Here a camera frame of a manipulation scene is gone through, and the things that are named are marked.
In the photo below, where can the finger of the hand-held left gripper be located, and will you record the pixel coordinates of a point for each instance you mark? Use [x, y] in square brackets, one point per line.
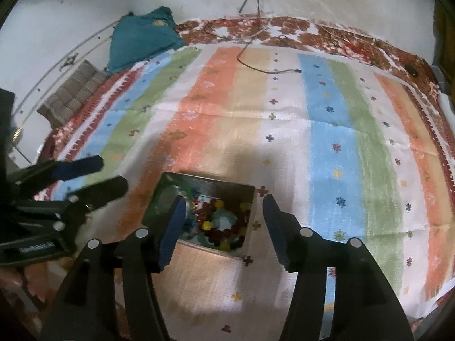
[106, 190]
[78, 168]

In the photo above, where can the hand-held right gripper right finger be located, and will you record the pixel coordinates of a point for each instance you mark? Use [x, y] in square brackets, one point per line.
[277, 229]

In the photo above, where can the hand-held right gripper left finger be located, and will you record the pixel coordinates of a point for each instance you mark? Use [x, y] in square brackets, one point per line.
[172, 231]

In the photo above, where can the metal jewelry box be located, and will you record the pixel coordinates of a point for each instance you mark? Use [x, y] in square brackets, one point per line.
[213, 184]

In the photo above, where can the grey striped cushion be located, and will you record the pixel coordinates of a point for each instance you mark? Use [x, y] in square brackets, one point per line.
[71, 92]

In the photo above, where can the dark panel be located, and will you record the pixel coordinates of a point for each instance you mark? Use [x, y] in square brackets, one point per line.
[6, 131]

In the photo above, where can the striped pastel blanket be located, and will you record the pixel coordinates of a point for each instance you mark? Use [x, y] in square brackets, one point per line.
[320, 138]

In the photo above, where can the teal cloth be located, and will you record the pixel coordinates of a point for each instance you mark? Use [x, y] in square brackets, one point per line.
[142, 39]

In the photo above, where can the small black object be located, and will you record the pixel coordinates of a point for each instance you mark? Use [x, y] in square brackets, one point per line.
[412, 71]

